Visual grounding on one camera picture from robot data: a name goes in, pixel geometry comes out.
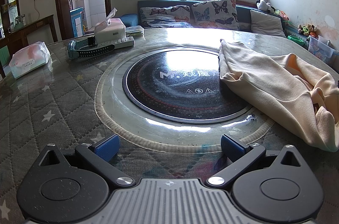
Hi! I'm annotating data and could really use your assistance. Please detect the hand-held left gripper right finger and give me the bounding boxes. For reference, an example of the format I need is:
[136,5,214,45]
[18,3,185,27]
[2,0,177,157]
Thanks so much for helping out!
[208,134,305,186]

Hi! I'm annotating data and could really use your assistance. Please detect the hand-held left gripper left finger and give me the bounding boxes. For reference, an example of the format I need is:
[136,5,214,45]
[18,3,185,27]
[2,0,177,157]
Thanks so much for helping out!
[34,134,134,186]

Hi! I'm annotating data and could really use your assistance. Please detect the cream garment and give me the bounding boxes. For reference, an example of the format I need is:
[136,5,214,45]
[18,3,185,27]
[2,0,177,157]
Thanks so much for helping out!
[218,39,339,153]

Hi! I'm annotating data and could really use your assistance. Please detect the black round induction cooktop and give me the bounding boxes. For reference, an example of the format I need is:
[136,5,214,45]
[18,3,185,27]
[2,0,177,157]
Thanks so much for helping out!
[122,48,253,125]

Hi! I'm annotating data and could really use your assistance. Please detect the white power strip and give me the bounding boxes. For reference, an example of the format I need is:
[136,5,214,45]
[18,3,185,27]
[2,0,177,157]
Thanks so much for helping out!
[99,37,135,49]

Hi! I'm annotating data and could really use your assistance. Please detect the pink white tissue box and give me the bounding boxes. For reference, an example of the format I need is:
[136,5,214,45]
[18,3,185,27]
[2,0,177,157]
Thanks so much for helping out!
[94,8,126,43]

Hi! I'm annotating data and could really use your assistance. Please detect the white soft tissue pack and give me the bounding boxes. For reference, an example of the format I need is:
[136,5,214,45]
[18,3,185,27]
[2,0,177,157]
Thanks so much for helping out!
[9,41,51,79]

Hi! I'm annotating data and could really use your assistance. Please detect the clear plastic lidded box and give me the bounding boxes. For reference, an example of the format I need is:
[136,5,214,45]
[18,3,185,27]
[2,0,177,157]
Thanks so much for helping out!
[125,26,144,37]

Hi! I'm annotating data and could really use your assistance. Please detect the blue children's board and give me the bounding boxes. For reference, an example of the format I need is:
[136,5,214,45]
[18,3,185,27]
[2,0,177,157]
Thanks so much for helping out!
[70,7,86,38]

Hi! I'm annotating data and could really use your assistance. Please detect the grey pillow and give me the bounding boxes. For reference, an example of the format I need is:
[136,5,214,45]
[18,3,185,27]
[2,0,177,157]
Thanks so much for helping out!
[250,9,286,38]

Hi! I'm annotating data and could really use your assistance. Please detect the blue cushion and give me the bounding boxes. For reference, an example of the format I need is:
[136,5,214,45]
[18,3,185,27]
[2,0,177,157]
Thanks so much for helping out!
[120,13,139,28]

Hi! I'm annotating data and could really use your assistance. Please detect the clear storage box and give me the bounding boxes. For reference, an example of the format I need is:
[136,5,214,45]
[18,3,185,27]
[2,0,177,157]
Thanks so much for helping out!
[307,35,339,65]

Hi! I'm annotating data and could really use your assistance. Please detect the blue sofa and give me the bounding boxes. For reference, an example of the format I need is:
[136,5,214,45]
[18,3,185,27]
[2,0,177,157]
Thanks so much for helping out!
[120,0,331,55]

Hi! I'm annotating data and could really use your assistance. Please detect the square butterfly print pillow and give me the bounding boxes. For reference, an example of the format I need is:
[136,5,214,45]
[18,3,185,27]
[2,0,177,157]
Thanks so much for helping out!
[191,0,240,31]

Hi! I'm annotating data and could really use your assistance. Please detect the dark wooden cabinet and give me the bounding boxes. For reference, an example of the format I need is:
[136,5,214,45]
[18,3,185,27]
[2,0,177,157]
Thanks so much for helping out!
[0,15,55,79]

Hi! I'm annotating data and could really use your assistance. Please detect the brown plush toys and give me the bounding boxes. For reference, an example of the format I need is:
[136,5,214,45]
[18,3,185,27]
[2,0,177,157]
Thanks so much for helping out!
[298,23,318,38]

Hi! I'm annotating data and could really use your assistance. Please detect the flat butterfly print pillow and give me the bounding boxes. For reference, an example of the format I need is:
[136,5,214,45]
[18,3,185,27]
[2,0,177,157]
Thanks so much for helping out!
[139,5,195,28]

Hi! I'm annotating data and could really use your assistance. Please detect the orange green toy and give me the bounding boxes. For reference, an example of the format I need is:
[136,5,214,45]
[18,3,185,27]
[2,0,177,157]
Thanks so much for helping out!
[274,9,289,21]

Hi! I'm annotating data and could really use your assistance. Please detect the panda plush toy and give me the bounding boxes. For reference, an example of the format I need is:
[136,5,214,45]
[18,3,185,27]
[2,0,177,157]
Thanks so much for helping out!
[256,0,276,14]

